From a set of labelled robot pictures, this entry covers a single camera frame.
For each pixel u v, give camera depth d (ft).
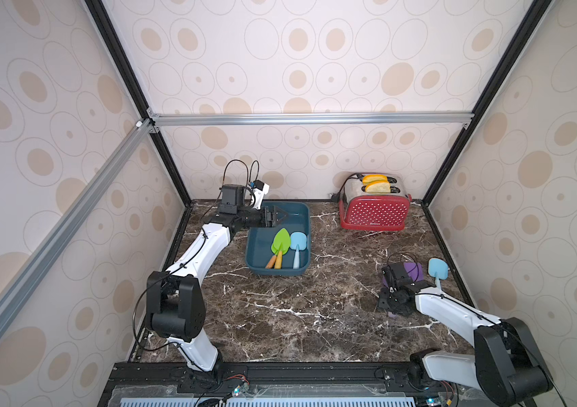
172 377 2.40
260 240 3.52
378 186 3.19
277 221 2.50
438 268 3.20
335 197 3.84
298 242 3.41
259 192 2.52
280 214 3.71
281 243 3.38
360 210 3.28
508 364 1.35
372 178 3.28
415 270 3.12
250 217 2.42
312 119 3.10
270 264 3.11
